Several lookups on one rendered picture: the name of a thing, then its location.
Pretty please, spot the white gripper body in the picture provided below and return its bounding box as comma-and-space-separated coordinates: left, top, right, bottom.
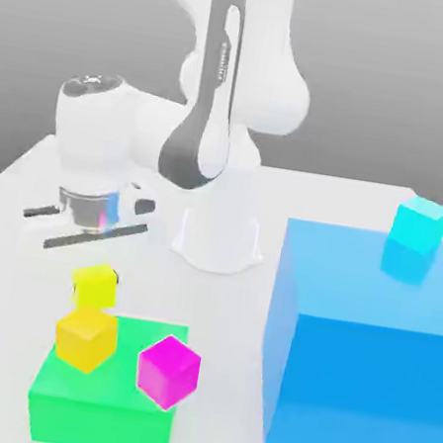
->
15, 199, 154, 276

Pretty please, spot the small yellow cube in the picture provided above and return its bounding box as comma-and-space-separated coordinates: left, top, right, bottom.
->
66, 257, 123, 315

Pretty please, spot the small orange cube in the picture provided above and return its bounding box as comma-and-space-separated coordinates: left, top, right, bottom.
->
48, 303, 123, 379

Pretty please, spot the small magenta cube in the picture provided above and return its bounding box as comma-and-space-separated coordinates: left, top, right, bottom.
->
130, 329, 206, 417

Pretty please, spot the small cyan cube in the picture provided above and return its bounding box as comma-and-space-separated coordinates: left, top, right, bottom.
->
386, 192, 443, 259

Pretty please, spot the large green box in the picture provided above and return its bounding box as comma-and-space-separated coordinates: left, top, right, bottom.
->
20, 304, 192, 443

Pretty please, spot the large blue box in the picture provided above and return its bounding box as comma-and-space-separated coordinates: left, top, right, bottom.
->
246, 215, 443, 443

